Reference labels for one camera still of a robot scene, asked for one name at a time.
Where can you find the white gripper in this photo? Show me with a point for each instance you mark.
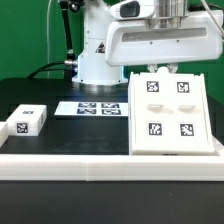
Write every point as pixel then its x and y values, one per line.
pixel 134 43

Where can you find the white cabinet body box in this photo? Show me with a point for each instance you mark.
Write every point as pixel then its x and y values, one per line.
pixel 168 114

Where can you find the white cabinet top block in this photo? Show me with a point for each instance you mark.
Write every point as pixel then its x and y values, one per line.
pixel 27 120

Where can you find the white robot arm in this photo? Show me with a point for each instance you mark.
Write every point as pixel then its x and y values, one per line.
pixel 93 68

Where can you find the white marker sheet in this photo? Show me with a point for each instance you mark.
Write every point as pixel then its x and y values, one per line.
pixel 108 109

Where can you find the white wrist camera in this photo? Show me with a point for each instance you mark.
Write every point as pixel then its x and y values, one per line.
pixel 133 9

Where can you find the white fence frame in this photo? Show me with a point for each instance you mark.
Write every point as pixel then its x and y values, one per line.
pixel 66 152

